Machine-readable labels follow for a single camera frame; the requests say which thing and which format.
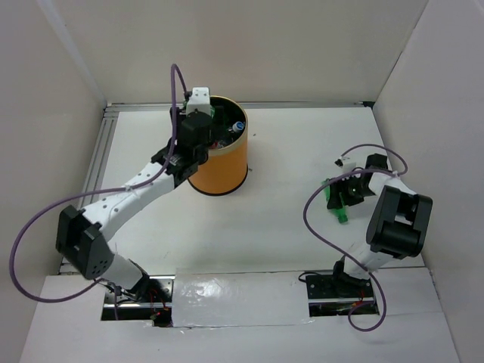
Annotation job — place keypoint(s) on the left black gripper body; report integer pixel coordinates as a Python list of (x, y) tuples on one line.
[(206, 147)]

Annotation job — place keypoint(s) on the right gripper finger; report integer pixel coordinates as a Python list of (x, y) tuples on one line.
[(338, 183), (337, 200)]

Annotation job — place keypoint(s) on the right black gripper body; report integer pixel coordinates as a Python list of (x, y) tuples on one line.
[(355, 193)]

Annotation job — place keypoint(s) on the small green soda bottle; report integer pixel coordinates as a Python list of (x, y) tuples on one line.
[(215, 108)]

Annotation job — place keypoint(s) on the clear bottle front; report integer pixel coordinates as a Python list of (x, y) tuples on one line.
[(237, 128)]

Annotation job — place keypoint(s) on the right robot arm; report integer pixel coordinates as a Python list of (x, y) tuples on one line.
[(396, 230)]

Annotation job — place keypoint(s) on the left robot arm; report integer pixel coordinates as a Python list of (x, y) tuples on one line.
[(83, 234)]

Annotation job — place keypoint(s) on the orange cylindrical bin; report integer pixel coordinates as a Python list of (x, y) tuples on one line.
[(226, 168)]

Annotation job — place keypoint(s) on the shiny white tape sheet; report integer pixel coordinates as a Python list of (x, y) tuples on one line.
[(239, 300)]

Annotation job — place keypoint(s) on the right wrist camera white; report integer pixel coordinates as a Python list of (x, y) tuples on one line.
[(347, 166)]

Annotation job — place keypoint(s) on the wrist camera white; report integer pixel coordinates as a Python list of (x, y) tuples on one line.
[(200, 99), (347, 166)]

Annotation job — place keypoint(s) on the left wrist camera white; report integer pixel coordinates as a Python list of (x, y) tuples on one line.
[(200, 99)]

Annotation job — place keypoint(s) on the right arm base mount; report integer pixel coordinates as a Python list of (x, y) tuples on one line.
[(337, 293)]

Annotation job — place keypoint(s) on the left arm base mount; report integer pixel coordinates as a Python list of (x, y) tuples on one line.
[(153, 307)]

